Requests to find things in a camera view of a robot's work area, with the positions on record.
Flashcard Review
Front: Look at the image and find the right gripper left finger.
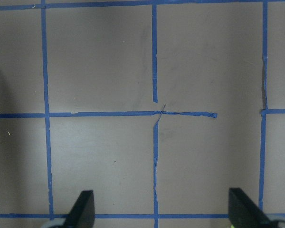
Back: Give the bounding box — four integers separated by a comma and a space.
62, 190, 95, 228

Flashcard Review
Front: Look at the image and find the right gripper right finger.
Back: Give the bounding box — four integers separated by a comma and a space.
228, 188, 277, 228

